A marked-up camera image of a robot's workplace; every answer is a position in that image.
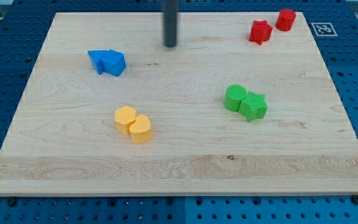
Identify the red cylinder block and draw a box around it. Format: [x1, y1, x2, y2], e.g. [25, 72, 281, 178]
[275, 9, 296, 32]

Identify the red star block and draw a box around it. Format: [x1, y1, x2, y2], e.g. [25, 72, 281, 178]
[249, 20, 273, 45]

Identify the wooden board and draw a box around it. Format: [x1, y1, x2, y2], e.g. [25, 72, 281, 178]
[0, 12, 358, 197]

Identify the yellow hexagon block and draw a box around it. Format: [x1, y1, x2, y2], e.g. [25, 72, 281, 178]
[114, 106, 136, 135]

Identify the white fiducial marker tag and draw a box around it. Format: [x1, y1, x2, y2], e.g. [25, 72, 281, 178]
[311, 22, 337, 37]

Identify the blue pentagon block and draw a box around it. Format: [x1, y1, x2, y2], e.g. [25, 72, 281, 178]
[101, 50, 126, 77]

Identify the yellow heart block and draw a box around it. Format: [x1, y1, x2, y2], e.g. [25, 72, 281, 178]
[129, 114, 152, 144]

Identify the green star block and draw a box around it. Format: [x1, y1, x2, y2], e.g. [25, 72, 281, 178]
[239, 91, 268, 122]

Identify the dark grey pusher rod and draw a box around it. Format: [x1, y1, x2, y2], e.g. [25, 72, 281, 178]
[162, 0, 180, 47]

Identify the blue triangle block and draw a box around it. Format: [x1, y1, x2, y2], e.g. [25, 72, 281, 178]
[88, 50, 108, 75]

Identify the green cylinder block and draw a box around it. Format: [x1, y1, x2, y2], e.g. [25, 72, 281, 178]
[224, 84, 247, 111]

